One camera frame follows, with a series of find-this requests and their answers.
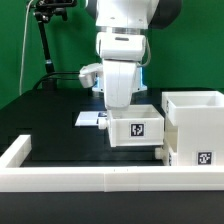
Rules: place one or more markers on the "black camera stand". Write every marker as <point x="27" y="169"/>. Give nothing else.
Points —
<point x="44" y="10"/>

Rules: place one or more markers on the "white drawer cabinet box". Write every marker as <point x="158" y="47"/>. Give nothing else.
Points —
<point x="194" y="126"/>

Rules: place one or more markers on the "white drawer tray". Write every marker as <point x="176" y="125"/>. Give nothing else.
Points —
<point x="139" y="125"/>
<point x="166" y="155"/>

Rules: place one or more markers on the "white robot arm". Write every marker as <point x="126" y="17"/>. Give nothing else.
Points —
<point x="133" y="17"/>

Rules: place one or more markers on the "white front drawer tray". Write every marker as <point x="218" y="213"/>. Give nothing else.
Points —
<point x="166" y="155"/>

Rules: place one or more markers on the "white border frame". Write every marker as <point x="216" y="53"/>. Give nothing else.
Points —
<point x="15" y="178"/>

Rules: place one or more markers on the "white fiducial marker sheet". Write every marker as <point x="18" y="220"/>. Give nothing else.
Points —
<point x="89" y="118"/>

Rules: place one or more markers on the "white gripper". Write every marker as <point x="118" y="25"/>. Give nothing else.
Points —
<point x="120" y="55"/>

